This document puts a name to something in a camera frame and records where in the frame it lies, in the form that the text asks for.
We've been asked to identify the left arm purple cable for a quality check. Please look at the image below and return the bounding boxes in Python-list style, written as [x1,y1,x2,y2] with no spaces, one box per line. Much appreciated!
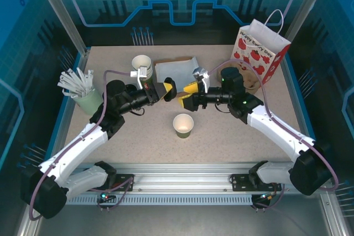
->
[27,69,133,222]

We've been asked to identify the stack of paper cups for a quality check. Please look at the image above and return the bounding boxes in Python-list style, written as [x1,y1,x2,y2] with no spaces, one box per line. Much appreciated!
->
[131,54,154,85]

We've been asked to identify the small LED circuit board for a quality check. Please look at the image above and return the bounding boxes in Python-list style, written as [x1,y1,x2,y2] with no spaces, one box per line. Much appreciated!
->
[98,191,116,204]
[258,191,277,203]

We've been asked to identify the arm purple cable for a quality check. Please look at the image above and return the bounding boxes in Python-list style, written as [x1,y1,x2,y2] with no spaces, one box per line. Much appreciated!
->
[209,60,340,192]
[27,69,133,222]

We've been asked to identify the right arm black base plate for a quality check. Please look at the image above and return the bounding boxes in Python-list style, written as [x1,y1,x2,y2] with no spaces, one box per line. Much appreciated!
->
[231,174,285,192]

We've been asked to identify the beige pulp cup carrier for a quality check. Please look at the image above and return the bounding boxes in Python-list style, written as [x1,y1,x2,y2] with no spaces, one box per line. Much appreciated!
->
[220,60,262,95]

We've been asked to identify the green paper coffee cup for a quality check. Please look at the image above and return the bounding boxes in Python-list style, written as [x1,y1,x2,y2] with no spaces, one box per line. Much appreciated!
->
[173,113,195,139]

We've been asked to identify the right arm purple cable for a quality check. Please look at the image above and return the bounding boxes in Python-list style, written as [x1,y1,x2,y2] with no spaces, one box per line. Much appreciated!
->
[209,60,340,192]

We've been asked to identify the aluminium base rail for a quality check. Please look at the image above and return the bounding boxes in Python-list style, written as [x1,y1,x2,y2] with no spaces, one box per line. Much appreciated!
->
[35,162,330,196]

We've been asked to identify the white slotted cable duct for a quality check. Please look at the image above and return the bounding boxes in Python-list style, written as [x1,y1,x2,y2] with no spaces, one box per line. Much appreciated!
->
[44,195,255,206]

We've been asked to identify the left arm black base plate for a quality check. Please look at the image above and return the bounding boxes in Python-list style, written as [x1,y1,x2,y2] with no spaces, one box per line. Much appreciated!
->
[109,174,136,192]

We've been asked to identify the aluminium frame post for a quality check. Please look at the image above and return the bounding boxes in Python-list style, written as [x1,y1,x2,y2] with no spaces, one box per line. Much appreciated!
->
[30,0,91,56]
[284,0,330,44]

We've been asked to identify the pale green holder cup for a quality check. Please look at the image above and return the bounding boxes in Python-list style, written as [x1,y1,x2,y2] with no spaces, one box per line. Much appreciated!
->
[73,88,103,116]

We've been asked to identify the white red printed paper bag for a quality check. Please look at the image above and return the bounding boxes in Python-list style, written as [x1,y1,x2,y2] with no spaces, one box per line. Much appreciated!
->
[230,9,293,86]

